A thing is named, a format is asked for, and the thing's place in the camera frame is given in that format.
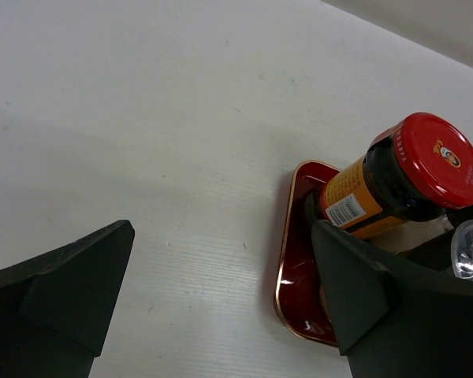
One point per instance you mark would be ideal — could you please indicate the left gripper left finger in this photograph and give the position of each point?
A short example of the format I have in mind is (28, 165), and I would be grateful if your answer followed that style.
(56, 308)

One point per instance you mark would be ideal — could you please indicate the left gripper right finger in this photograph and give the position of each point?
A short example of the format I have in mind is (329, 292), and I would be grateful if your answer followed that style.
(392, 317)

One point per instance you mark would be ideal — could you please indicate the clear lid white shaker bottle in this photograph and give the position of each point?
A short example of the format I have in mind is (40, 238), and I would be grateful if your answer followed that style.
(462, 251)

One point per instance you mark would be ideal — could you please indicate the red lid chili sauce jar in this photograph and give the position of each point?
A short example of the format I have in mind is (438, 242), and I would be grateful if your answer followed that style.
(415, 171)

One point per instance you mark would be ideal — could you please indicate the red tray with gold emblem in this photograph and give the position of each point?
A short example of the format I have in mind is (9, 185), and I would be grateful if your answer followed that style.
(296, 294)

